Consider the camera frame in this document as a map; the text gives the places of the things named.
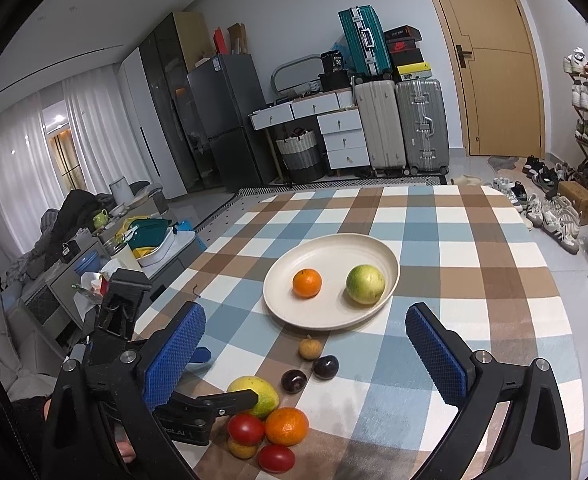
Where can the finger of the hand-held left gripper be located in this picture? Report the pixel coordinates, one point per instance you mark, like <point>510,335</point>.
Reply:
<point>234,400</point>
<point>201,356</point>

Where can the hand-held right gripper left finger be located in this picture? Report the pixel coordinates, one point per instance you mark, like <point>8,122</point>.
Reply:
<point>174,355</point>

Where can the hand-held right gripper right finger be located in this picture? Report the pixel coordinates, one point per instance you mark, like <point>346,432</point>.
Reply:
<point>439,355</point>

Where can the yellow green mango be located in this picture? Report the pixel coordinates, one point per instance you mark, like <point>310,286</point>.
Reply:
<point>261,390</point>

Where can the red tomato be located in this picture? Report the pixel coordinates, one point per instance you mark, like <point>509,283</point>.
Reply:
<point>276,458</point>
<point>245,429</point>

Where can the orange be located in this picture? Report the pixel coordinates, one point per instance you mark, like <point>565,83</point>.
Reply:
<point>286,426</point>
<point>307,283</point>

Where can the dark purple plum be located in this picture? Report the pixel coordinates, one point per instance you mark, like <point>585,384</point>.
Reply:
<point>294,381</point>
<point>326,366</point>

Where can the cream round plate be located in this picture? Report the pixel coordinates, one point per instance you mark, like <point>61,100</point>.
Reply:
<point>324,260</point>

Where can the person's left hand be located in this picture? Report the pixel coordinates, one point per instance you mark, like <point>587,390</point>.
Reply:
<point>125,452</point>

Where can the blue bowl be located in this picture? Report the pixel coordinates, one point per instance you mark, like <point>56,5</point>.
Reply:
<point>88,262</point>

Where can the grey coffee table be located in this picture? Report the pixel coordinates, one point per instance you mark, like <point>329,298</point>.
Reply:
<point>64,285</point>

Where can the small dark fruit stem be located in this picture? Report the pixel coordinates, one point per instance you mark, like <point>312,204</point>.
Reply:
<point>196,291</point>

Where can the green yellow bag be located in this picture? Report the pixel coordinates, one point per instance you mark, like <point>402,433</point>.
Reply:
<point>146,235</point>

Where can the green mug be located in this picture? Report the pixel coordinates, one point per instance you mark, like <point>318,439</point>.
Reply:
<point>99,218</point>

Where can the checked tablecloth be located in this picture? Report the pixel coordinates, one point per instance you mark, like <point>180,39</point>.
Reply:
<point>454,260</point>

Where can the black jacket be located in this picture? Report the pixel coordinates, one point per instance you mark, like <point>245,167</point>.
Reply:
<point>76,215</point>

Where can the green guava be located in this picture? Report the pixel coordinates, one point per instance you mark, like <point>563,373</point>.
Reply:
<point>365,284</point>

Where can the white air purifier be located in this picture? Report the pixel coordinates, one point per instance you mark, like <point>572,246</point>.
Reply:
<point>120,187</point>

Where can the white curtains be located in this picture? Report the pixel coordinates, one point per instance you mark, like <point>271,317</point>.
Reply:
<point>24,160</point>

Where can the white wardrobe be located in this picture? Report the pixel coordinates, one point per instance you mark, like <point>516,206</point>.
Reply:
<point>146,130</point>

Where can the beige slipper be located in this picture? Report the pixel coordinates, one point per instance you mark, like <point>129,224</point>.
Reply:
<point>466,180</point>

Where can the pile of sneakers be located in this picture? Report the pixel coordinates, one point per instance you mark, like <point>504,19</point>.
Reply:
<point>554,215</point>

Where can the grey floor mat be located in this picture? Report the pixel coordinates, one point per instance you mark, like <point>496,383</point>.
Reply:
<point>504,162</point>

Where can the small cardboard box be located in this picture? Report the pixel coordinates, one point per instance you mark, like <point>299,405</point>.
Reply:
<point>576,200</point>

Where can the dark glass wardrobe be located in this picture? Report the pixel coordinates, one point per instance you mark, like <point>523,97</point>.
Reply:
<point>166,100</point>

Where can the grey fridge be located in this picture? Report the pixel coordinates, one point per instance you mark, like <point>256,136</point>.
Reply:
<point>229,120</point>

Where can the woven grey white basket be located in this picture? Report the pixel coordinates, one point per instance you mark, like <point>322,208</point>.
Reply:
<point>299,152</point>

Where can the silver suitcase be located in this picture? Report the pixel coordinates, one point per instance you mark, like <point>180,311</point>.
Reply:
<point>421,125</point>

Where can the white drawer unit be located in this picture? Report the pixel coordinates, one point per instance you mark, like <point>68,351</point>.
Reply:
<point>343,140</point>

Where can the beige suitcase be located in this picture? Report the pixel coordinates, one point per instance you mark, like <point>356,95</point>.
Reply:
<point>380,125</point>

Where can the white desk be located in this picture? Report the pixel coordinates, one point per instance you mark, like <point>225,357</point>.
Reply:
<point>294,109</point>

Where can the red box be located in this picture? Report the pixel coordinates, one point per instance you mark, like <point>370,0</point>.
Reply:
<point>220,40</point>

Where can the yellow black shoebox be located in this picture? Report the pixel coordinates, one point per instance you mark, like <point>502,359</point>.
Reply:
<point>414,72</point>

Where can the black storage crate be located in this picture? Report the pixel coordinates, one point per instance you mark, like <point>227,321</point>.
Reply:
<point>335,82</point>

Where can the brown cardboard box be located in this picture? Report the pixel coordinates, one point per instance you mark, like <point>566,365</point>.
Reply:
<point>237,37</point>

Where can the wooden door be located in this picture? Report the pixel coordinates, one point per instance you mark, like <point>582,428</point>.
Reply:
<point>484,60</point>

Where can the black red shoebox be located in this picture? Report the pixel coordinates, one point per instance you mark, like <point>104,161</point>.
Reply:
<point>402,46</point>

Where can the black box white print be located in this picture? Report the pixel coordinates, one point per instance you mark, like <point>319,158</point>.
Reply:
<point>333,62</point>

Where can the teal suitcase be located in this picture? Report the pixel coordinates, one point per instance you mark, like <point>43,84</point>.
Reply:
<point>364,42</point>

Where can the oval grey frame mirror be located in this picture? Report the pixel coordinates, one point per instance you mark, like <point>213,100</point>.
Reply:
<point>276,77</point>

